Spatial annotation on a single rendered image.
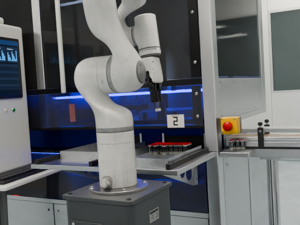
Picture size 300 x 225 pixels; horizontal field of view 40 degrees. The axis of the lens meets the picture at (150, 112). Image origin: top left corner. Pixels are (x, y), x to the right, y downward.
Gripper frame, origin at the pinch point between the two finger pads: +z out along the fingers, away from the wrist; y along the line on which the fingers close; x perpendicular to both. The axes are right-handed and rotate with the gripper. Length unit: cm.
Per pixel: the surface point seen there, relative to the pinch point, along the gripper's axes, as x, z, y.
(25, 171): -71, 24, -2
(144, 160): -5.4, 23.4, 6.4
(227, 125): 19.0, 15.3, -25.9
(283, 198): -2, 108, -283
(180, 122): -3.5, 12.0, -30.5
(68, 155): -50, 19, -7
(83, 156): -42.0, 20.5, -6.9
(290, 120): -7, 42, -492
